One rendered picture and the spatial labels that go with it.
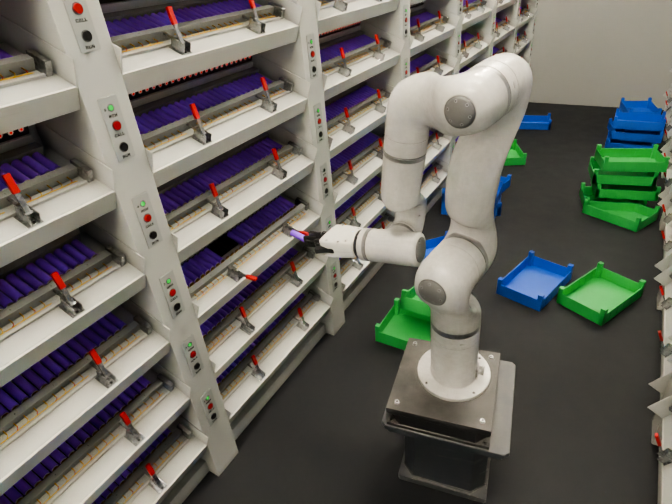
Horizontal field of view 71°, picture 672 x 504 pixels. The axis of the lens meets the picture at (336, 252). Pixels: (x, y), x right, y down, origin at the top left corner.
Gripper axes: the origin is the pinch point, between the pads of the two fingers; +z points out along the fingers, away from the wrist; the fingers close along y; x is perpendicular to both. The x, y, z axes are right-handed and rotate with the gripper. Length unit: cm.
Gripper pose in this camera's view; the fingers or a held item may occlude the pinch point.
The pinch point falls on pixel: (313, 239)
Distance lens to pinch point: 129.3
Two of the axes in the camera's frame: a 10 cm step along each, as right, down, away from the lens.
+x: 2.0, 8.6, 4.6
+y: -5.1, 4.9, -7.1
